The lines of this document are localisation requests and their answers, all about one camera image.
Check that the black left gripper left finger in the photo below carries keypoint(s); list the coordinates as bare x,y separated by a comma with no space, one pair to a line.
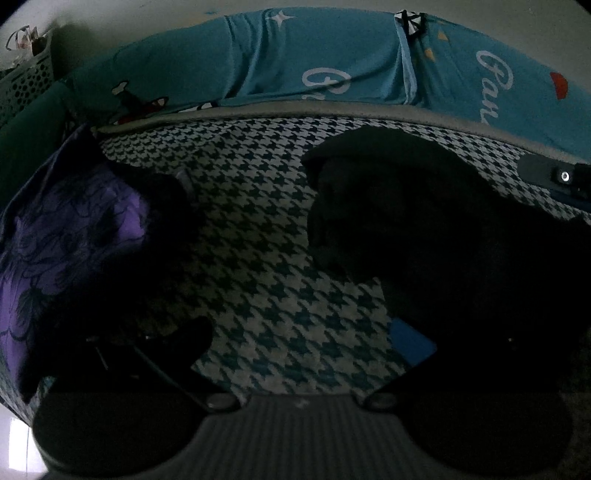
120,347

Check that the perforated storage basket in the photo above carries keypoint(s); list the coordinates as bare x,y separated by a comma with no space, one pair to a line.
29,75

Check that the black garment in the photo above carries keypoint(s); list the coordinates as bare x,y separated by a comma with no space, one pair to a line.
393,204

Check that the houndstooth bed sheet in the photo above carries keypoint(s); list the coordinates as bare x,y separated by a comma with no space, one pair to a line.
285,327

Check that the blue printed pillow right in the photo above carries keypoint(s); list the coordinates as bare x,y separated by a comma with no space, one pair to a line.
463,73

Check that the blue printed pillow left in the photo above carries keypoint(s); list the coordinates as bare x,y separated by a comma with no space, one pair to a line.
295,53

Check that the blue printed pillow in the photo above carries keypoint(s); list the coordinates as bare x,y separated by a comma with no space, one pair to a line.
463,73
295,53

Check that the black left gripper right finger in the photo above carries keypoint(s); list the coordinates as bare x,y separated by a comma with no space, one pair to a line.
491,363

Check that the purple floral cloth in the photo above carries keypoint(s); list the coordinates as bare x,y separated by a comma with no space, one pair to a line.
55,242

